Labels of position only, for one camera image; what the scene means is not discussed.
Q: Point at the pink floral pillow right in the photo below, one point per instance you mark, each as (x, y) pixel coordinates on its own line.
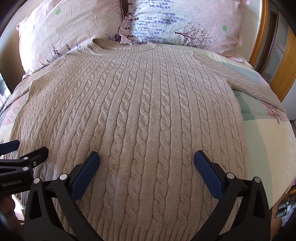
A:
(215, 26)

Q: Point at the wooden bed headboard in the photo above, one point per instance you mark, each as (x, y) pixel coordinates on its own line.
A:
(261, 33)

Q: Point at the pastel patchwork bed sheet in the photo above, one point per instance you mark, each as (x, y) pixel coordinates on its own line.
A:
(269, 134)

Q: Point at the beige cable-knit sweater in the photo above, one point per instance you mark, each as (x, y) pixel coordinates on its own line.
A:
(145, 110)

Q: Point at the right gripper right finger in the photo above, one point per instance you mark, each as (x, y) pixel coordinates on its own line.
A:
(252, 221)

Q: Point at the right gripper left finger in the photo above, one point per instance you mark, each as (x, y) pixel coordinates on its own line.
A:
(41, 219)

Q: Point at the pink floral pillow left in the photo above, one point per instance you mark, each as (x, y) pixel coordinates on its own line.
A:
(55, 28)

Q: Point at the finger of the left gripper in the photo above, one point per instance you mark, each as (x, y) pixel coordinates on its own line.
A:
(9, 147)
(25, 163)

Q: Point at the cluttered items pile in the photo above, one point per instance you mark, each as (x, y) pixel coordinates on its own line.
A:
(285, 208)

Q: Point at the person's left hand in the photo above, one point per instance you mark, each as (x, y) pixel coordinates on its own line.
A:
(7, 208)

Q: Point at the pink floral pillow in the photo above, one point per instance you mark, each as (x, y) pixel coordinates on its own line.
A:
(55, 28)
(215, 26)

